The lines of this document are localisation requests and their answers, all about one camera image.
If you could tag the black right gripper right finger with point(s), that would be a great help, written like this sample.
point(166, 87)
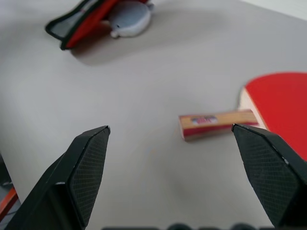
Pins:
point(271, 167)

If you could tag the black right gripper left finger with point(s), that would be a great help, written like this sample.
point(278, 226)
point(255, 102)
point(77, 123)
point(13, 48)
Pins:
point(72, 172)

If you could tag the red table tennis paddle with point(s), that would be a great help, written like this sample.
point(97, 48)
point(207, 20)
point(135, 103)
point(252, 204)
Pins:
point(283, 100)

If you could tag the red and black paddle case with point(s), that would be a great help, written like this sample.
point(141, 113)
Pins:
point(84, 31)

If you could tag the orange metal frame bar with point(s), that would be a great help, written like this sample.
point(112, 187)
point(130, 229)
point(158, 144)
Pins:
point(7, 200)

